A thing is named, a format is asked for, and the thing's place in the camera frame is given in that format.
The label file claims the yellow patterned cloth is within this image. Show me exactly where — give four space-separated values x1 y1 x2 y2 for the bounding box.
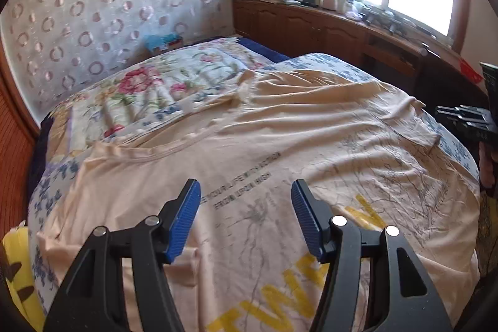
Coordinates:
478 192 498 278

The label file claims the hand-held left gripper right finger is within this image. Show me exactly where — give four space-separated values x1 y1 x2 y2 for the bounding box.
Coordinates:
292 180 454 332

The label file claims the windowsill clutter of small items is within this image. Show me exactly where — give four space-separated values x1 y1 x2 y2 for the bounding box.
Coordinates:
338 0 456 45

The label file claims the red plastic item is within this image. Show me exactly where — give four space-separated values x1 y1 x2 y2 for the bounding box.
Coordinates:
459 60 484 84

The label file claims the blue floral bedsheet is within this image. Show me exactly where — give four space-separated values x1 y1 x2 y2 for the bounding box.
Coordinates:
26 52 480 323

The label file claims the wooden cabinet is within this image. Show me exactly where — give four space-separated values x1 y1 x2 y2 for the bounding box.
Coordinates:
233 0 487 99

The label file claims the yellow black cushion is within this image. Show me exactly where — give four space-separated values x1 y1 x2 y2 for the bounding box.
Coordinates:
2 227 46 332

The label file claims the pink floral quilt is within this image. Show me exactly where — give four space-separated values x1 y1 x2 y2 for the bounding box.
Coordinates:
50 38 281 146

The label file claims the navy blanket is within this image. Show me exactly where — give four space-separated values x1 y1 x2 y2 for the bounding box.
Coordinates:
237 37 292 63

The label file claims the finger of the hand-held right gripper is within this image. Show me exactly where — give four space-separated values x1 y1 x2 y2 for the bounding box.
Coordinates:
435 106 480 128
457 104 489 119

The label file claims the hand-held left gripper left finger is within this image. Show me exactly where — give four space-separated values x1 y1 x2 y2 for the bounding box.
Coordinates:
43 179 202 332

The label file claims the cream printed t-shirt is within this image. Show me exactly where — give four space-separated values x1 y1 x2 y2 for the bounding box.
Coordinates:
37 68 481 332

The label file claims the blue tissue pack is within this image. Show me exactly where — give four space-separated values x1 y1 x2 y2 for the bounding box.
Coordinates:
145 33 183 53

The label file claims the wooden headboard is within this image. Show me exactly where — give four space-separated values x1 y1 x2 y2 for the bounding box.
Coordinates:
0 40 40 239

